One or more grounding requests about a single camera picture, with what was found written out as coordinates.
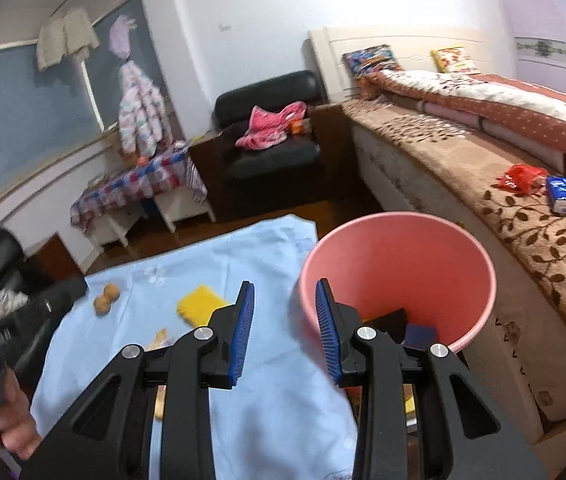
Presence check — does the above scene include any light blue floral tablecloth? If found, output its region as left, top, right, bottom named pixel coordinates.
left=28, top=214, right=359, bottom=480

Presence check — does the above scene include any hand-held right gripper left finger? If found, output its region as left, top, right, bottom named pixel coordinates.
left=20, top=281, right=255, bottom=480

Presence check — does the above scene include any blue foam piece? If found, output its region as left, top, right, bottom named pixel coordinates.
left=402, top=324, right=439, bottom=351

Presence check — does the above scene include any tan lumpy snack piece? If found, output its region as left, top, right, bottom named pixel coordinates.
left=144, top=328, right=170, bottom=352

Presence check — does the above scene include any blue tissue pack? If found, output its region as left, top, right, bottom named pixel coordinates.
left=546, top=176, right=566, bottom=216

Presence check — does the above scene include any dark wooden side table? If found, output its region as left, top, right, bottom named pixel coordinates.
left=188, top=132, right=244, bottom=221
left=310, top=102, right=364, bottom=206

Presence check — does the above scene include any purple hanging garment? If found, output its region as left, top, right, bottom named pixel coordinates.
left=109, top=15, right=138, bottom=61

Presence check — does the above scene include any large dark window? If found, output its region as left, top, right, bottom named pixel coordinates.
left=0, top=0, right=169, bottom=226

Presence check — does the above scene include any beige hanging garment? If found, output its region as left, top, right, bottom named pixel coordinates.
left=37, top=7, right=101, bottom=71

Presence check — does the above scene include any red plastic bag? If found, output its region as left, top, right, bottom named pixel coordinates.
left=494, top=163, right=549, bottom=195

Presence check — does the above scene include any pink garment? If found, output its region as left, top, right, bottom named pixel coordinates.
left=235, top=101, right=309, bottom=152

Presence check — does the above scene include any yellow sponge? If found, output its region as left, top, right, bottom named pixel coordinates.
left=176, top=285, right=231, bottom=327

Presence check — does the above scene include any white crumpled cloth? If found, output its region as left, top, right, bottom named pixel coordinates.
left=0, top=290, right=31, bottom=321

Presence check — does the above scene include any black leather armchair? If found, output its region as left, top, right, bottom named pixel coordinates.
left=213, top=70, right=329, bottom=181

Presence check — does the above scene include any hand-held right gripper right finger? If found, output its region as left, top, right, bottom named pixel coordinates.
left=315, top=278, right=546, bottom=480

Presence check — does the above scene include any white low table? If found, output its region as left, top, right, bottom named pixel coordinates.
left=85, top=187, right=216, bottom=248

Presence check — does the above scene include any brown leaf-pattern blanket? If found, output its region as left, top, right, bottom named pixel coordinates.
left=343, top=97, right=566, bottom=376

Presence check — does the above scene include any person's left hand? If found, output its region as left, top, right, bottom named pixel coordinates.
left=0, top=366, right=44, bottom=461

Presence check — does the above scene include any black foam net sleeve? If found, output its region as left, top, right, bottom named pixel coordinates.
left=363, top=308, right=410, bottom=346

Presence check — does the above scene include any yellow red floral pillow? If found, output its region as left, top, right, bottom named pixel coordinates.
left=430, top=46, right=479, bottom=75

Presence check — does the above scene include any colourful cartoon pillow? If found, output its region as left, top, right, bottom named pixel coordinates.
left=341, top=44, right=404, bottom=81

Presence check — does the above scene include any pink plastic bucket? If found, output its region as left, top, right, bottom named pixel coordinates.
left=299, top=212, right=498, bottom=356

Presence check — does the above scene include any orange dotted quilt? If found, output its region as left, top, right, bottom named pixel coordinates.
left=360, top=67, right=566, bottom=171

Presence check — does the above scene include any pink patterned puffer jacket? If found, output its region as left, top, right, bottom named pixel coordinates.
left=117, top=60, right=174, bottom=157

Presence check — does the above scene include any white bed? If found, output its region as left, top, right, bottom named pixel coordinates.
left=308, top=25, right=566, bottom=461

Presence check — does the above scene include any dark wooden end table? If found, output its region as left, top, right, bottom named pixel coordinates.
left=28, top=232, right=86, bottom=281

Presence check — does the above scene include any plaid tablecloth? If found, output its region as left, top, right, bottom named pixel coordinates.
left=70, top=141, right=209, bottom=228

